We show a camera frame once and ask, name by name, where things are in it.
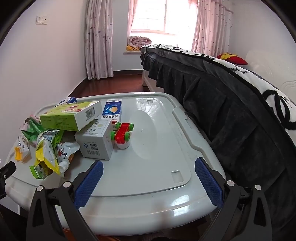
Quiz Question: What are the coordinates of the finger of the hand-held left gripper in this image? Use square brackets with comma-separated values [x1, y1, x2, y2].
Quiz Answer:
[0, 161, 16, 200]

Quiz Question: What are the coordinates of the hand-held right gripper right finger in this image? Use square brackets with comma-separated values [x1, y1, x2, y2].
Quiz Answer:
[195, 157, 272, 241]

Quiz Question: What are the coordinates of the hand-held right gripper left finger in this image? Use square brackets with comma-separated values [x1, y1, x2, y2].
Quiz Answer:
[26, 160, 104, 241]

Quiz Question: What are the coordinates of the pink green wet wipes packet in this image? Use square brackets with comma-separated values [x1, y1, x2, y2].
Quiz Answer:
[21, 113, 65, 149]

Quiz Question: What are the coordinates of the blue white medicine box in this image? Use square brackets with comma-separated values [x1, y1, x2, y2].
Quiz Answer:
[102, 98, 122, 131]

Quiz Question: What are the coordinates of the yellow white wrapper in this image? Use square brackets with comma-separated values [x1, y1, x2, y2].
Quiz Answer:
[14, 136, 31, 161]

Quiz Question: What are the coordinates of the white spout pouch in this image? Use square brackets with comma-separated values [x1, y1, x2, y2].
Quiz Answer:
[57, 141, 80, 173]

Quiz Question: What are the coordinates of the white grey cardboard box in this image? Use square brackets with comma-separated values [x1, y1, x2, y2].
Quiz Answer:
[74, 119, 116, 161]

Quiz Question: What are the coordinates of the yellow green snack wrapper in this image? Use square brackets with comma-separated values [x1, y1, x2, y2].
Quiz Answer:
[29, 137, 61, 180]

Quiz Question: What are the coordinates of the red green toy car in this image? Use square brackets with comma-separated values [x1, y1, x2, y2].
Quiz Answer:
[110, 122, 134, 145]

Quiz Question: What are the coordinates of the pale green plastic bin lid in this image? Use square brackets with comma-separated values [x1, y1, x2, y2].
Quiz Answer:
[5, 91, 226, 238]

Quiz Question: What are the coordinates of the green white cardboard box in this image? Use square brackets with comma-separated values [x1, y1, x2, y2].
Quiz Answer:
[39, 100, 103, 132]

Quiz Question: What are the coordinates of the black bed skirt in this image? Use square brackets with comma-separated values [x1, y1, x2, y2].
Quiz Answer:
[140, 46, 296, 232]

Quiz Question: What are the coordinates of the small blue white carton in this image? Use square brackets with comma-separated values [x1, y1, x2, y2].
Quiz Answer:
[54, 97, 77, 107]

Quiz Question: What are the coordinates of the white black printed blanket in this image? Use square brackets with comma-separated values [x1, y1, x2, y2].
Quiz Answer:
[141, 44, 296, 144]

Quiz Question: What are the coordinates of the red yellow pillow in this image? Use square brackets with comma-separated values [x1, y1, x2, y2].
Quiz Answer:
[217, 53, 248, 65]

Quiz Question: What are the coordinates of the white headboard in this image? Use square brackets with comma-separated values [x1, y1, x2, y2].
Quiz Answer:
[245, 50, 296, 93]

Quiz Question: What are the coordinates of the pink patterned curtain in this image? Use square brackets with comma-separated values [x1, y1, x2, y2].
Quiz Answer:
[84, 0, 114, 80]
[192, 0, 232, 55]

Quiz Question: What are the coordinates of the folded pink quilt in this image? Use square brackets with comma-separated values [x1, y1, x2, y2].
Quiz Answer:
[128, 35, 152, 46]

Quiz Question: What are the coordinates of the window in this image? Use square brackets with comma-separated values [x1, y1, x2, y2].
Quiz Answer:
[129, 0, 199, 35]

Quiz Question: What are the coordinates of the white bed frame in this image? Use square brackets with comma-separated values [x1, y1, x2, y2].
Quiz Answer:
[142, 70, 166, 93]

